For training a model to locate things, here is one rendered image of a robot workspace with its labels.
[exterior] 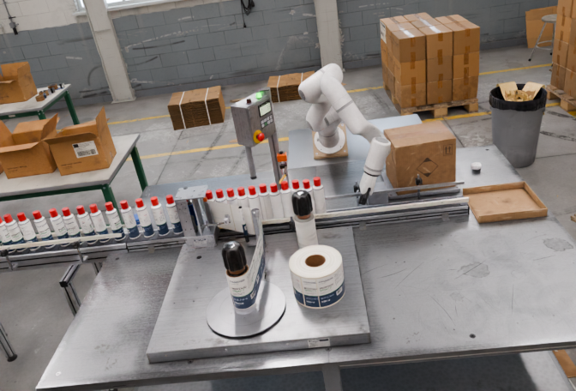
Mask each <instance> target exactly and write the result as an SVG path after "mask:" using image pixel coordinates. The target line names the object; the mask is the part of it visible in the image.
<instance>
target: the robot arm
mask: <svg viewBox="0 0 576 391"><path fill-rule="evenodd" d="M342 80H343V73H342V70H341V68H340V67H339V66H338V65H337V64H335V63H330V64H328V65H326V66H325V67H323V68H322V69H320V70H318V71H317V72H316V73H314V74H313V75H312V76H310V77H309V78H307V79H306V80H305V81H303V82H302V83H301V84H300V86H299V88H298V92H299V95H300V97H301V98H302V99H303V100H304V101H306V102H307V103H310V104H312V106H311V107H310V108H309V111H308V113H307V116H306V123H307V125H308V127H309V129H311V130H312V131H314V132H316V133H315V145H316V147H317V148H318V149H319V150H320V151H321V152H323V153H328V154H330V153H337V152H338V151H339V150H340V149H341V148H342V147H343V146H344V144H345V134H344V132H343V130H342V129H341V128H339V127H338V126H339V124H340V123H341V121H343V122H344V124H345V126H346V127H347V129H348V130H349V131H350V132H351V133H352V134H353V135H360V136H362V137H363V138H365V139H366V140H367V141H368V142H369V144H370V148H369V153H368V156H367V159H366V161H365V164H364V168H363V169H364V173H363V176H362V179H361V182H360V184H359V186H360V190H361V195H360V198H359V201H358V202H359V204H362V205H365V204H366V201H367V199H368V197H369V195H370V196H371V195H372V193H373V190H374V187H375V182H376V179H377V177H379V176H380V175H381V172H382V169H383V166H384V164H385V161H386V158H387V156H388V155H389V154H390V152H391V142H390V141H389V140H387V138H386V137H385V136H384V135H383V134H382V132H381V131H380V130H379V129H378V128H377V127H376V126H375V125H374V124H372V123H370V122H368V121H367V120H366V119H365V118H364V116H363V114H362V113H361V112H360V111H359V109H358V108H357V106H356V104H355V103H354V101H353V100H352V98H351V97H350V95H349V94H348V93H347V92H346V90H345V88H344V87H343V86H342V84H341V82H342Z"/></svg>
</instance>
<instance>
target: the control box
mask: <svg viewBox="0 0 576 391"><path fill-rule="evenodd" d="M246 99H251V101H252V104H250V105H247V104H246ZM269 99H270V97H269V96H268V95H264V96H262V98H261V99H257V98H256V93H253V94H251V95H250V96H249V97H247V98H245V99H242V100H240V101H238V102H237V103H236V104H234V105H231V114H232V117H233V122H234V126H235V131H236V135H237V143H238V145H243V146H248V147H254V146H256V145H257V144H259V143H260V142H261V141H258V139H257V138H256V136H257V135H259V134H260V133H263V134H264V136H265V138H264V140H266V139H267V138H268V137H269V136H271V135H273V134H274V133H276V130H275V125H274V120H273V122H272V123H270V124H269V125H268V126H266V127H264V128H263V129H262V128H261V120H262V119H264V118H265V117H268V116H269V115H271V114H273V110H272V105H271V100H270V105H271V110H272V111H270V112H269V113H268V114H266V115H264V116H263V117H260V113H259V109H258V105H260V104H262V103H264V102H266V101H267V100H269ZM264 140H263V141H264Z"/></svg>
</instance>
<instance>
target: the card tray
mask: <svg viewBox="0 0 576 391"><path fill-rule="evenodd" d="M463 196H464V197H469V201H468V202H467V203H468V204H469V207H470V209H471V211H472V212H473V214H474V215H475V217H476V219H477V221H478V223H487V222H495V221H503V220H518V219H527V218H535V217H543V216H547V213H548V208H547V207H546V206H545V205H544V204H543V202H542V201H541V200H540V199H539V197H538V196H537V195H536V194H535V193H534V191H533V190H532V189H531V188H530V186H529V185H528V184H527V183H526V182H525V181H522V182H514V183H499V184H491V185H484V186H477V187H469V188H463Z"/></svg>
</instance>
